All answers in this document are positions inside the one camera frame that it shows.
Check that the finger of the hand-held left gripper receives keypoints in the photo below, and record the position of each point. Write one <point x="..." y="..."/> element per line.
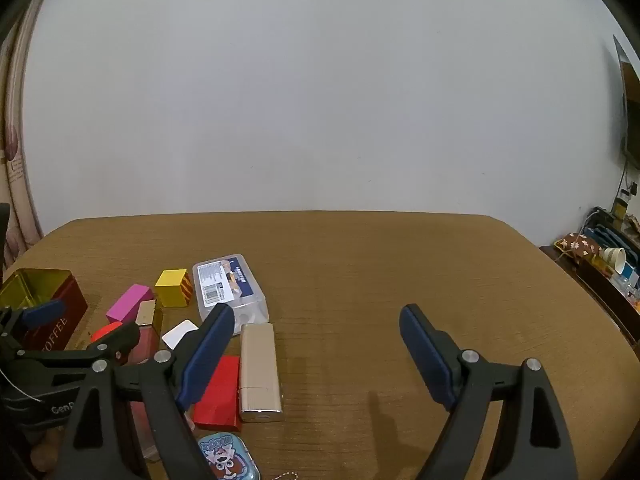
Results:
<point x="42" y="312"/>
<point x="60" y="367"/>

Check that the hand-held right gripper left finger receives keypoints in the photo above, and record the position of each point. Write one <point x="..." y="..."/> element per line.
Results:
<point x="210" y="345"/>

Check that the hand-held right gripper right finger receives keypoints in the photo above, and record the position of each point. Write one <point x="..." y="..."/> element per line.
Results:
<point x="425" y="355"/>

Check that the red and gold tin box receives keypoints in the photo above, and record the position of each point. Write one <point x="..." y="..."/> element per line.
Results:
<point x="72" y="300"/>

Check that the white small block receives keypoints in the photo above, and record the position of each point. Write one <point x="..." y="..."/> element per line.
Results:
<point x="177" y="332"/>

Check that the long gold box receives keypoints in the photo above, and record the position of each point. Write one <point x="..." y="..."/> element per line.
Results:
<point x="259" y="370"/>

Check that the orange-red block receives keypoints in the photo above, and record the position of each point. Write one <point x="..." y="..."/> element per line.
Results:
<point x="105" y="331"/>

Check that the translucent pink box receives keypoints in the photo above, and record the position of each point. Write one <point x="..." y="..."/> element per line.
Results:
<point x="146" y="345"/>

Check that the small gold box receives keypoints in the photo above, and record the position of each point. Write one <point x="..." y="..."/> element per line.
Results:
<point x="148" y="315"/>

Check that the blue cartoon tin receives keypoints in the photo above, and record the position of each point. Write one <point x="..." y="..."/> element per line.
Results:
<point x="230" y="457"/>

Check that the clear plastic case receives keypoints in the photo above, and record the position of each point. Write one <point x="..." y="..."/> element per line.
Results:
<point x="227" y="280"/>

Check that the yellow cube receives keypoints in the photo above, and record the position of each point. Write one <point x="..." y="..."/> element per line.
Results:
<point x="172" y="287"/>

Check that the pink rectangular block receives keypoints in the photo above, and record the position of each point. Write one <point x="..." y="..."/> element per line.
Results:
<point x="127" y="305"/>

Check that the beige curtain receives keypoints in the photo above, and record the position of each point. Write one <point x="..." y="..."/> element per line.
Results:
<point x="14" y="160"/>

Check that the dark side cabinet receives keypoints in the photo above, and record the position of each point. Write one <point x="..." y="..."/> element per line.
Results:
<point x="600" y="290"/>

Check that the brown star-patterned cloth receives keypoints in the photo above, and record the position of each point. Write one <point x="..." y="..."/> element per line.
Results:
<point x="582" y="246"/>

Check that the paper cup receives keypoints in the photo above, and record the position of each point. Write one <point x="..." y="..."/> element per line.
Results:
<point x="614" y="259"/>

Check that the yellow jar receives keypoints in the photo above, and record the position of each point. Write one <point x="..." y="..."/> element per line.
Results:
<point x="620" y="208"/>

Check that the wall television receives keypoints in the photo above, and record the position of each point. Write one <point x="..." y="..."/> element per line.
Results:
<point x="631" y="110"/>

